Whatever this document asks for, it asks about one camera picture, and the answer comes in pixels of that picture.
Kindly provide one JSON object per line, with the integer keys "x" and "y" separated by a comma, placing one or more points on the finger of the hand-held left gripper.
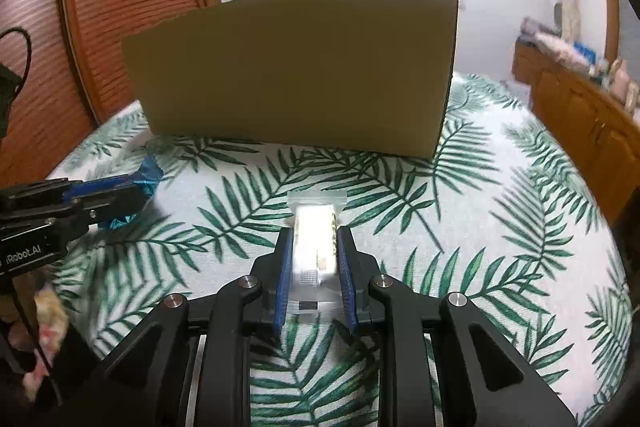
{"x": 115, "y": 207}
{"x": 100, "y": 187}

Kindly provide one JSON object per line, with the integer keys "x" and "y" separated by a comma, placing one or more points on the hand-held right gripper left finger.
{"x": 286, "y": 277}

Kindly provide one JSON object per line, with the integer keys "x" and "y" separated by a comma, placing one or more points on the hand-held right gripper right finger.
{"x": 347, "y": 277}

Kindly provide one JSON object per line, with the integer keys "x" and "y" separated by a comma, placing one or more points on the clear zip snack packet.
{"x": 315, "y": 247}

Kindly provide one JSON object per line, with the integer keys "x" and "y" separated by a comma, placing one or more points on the blue foil candy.
{"x": 149, "y": 174}

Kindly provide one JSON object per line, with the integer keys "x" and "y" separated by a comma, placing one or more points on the brown cardboard box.
{"x": 300, "y": 72}

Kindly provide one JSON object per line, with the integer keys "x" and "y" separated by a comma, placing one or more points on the floral cloth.
{"x": 50, "y": 312}

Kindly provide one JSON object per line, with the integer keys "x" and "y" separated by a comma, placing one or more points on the leaf print bedsheet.
{"x": 450, "y": 232}

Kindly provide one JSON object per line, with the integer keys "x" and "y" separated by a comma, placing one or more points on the wooden cabinet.
{"x": 575, "y": 107}

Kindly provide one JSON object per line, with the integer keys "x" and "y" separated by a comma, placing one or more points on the stack of folded cloths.
{"x": 545, "y": 42}

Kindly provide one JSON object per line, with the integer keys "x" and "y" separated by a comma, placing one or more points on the blue box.
{"x": 585, "y": 54}

